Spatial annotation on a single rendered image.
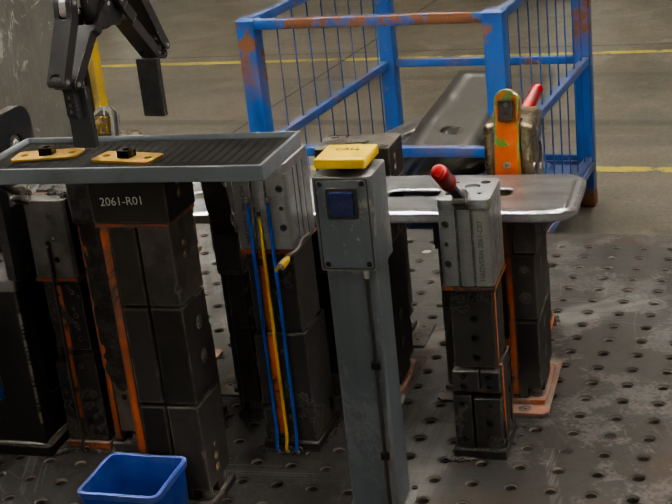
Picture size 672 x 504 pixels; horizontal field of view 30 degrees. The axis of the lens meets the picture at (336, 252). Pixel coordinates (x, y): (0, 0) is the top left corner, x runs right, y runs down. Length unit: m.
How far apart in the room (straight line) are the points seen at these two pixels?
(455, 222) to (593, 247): 0.85
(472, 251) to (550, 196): 0.20
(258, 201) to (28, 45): 3.64
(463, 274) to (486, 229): 0.07
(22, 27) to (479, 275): 3.78
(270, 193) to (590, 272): 0.83
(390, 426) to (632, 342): 0.59
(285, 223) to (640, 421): 0.55
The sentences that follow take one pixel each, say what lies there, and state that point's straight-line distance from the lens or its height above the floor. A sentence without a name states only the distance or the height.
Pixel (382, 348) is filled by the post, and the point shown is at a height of 0.93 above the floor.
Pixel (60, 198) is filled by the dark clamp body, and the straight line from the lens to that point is 1.69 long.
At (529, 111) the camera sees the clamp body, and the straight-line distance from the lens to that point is 1.91.
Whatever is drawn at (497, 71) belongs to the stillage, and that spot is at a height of 0.78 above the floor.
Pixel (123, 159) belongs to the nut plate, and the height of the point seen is 1.16.
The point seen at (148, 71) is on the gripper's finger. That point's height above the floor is 1.25.
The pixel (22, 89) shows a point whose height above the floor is 0.57.
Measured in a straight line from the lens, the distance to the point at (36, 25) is 5.24.
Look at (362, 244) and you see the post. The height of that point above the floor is 1.06.
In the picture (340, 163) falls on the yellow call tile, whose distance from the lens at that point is 1.38.
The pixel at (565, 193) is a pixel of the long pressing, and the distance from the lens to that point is 1.72.
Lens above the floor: 1.54
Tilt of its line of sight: 20 degrees down
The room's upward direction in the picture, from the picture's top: 6 degrees counter-clockwise
